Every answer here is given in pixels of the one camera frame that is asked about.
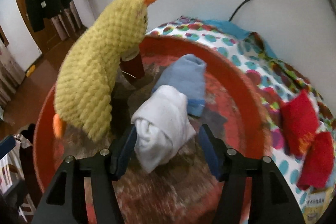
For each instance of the red sock with gold print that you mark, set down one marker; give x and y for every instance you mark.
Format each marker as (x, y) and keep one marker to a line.
(299, 124)

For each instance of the yellow plush duck toy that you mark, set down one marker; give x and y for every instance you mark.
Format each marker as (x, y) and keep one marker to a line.
(88, 73)

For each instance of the round red tray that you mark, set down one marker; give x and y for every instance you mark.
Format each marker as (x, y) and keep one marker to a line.
(183, 191)

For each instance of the white sock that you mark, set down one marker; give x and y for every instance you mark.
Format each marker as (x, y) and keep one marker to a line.
(162, 127)

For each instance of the light blue sock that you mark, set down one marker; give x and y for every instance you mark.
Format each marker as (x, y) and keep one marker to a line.
(187, 75)

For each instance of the yellow medicine box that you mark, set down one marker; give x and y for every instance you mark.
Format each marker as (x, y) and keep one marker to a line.
(316, 204)

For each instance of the colourful polka dot bedsheet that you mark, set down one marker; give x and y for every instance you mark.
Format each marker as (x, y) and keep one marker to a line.
(276, 80)

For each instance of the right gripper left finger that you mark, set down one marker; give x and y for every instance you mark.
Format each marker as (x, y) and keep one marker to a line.
(64, 199)

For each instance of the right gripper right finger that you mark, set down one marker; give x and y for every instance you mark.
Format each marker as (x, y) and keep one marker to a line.
(271, 198)

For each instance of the plain red sock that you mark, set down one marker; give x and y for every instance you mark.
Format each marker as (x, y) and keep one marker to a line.
(318, 164)

